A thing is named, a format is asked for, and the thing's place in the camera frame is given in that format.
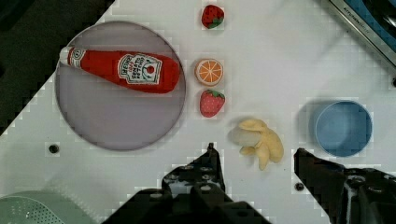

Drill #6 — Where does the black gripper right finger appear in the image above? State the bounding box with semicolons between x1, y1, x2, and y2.
293;148;396;224

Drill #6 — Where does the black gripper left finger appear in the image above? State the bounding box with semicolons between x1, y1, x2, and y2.
103;143;271;224

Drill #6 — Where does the yellow plush peeled banana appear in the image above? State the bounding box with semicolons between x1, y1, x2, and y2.
230;119;284;170

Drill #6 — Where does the blue cup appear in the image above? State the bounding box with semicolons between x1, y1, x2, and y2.
310;100;373;158

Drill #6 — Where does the pink plush strawberry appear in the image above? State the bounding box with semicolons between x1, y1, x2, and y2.
200;90;226;118

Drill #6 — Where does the grey round plate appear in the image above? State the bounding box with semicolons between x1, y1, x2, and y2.
55;21;186;150

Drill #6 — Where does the plush orange slice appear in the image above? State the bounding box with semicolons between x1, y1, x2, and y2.
194;59;224;87

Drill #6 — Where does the red plush ketchup bottle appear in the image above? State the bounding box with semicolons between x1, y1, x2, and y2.
60;47;180;93

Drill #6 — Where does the green perforated colander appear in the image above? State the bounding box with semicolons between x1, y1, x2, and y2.
0;190;98;224

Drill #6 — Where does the dark red plush strawberry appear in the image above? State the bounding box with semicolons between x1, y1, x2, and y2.
201;5;225;29

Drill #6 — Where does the silver toaster oven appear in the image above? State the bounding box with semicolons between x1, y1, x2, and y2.
324;0;396;68

